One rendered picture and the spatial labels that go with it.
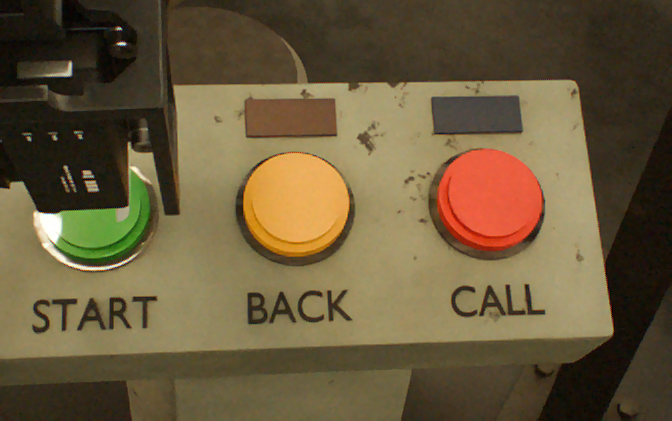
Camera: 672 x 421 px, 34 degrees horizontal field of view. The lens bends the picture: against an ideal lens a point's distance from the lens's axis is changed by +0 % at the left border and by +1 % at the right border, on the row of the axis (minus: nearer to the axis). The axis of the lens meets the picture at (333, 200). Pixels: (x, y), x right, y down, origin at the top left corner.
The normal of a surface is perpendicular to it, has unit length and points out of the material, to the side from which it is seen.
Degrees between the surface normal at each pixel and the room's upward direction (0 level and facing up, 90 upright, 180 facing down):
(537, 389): 0
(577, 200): 20
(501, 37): 0
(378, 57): 0
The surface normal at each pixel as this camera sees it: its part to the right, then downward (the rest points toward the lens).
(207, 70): 0.07, -0.64
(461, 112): 0.09, -0.34
